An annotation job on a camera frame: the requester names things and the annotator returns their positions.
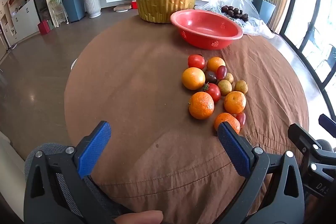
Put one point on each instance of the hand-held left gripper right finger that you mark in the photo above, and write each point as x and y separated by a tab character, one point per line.
233	150

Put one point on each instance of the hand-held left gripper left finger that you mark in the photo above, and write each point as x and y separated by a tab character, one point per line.
94	150

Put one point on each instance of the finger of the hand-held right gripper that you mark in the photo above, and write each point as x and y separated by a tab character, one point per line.
326	122
300	134

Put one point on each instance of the bumpy mandarin orange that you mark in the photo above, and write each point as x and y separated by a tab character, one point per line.
229	118
201	106
235	102

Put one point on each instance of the bright red grape tomato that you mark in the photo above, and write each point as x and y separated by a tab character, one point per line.
241	119

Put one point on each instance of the small yellow potato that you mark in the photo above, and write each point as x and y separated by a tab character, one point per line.
225	87

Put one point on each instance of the small yellow-green round fruit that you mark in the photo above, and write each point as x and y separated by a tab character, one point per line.
230	78
241	87

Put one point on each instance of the dark red grape tomato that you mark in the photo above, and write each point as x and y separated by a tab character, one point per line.
221	71

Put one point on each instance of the smooth orange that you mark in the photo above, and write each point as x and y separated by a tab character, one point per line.
193	78
214	64

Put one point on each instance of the red plastic basin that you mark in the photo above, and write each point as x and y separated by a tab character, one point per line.
210	27

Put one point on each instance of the person's left hand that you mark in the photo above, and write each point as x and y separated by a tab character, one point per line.
141	217

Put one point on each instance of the brown tablecloth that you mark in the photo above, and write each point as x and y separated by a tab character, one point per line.
144	82

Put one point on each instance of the cream sofa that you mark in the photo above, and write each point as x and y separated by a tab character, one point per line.
8	161

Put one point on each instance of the black framed window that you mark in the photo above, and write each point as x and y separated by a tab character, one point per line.
323	3

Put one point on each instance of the blue-grey plant pot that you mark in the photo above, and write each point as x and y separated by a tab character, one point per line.
266	10
74	7

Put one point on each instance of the dark red cube box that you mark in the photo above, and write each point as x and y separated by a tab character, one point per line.
45	27

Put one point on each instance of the pile of dark plums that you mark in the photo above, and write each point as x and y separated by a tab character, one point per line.
231	12

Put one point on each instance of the white ribbed pot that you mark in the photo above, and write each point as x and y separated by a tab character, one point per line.
92	3

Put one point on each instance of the bright red flat box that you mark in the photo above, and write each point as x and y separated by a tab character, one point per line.
134	5

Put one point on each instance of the gold foil basin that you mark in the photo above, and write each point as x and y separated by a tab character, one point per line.
157	7

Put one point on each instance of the white wall cabinets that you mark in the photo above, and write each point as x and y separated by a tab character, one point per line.
26	14

